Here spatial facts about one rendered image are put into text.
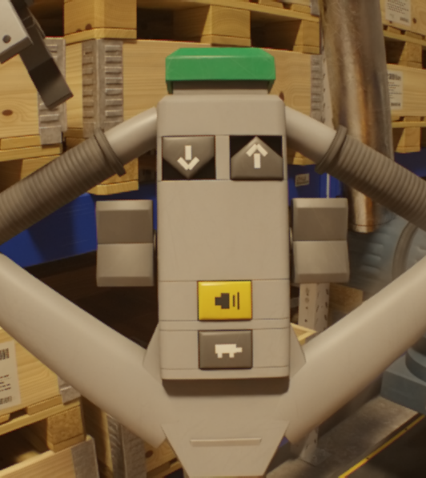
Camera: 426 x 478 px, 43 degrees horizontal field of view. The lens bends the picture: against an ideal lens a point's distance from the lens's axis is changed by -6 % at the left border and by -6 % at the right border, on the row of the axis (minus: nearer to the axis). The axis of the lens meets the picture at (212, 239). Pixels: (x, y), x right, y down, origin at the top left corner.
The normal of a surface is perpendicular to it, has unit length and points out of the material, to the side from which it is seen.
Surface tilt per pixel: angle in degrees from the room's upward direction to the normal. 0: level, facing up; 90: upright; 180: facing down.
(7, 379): 90
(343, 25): 102
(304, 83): 90
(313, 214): 91
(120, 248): 57
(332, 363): 68
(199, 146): 74
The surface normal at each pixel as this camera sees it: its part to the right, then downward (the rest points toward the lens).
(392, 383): -0.76, 0.17
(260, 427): 0.02, -0.07
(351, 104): -0.55, 0.41
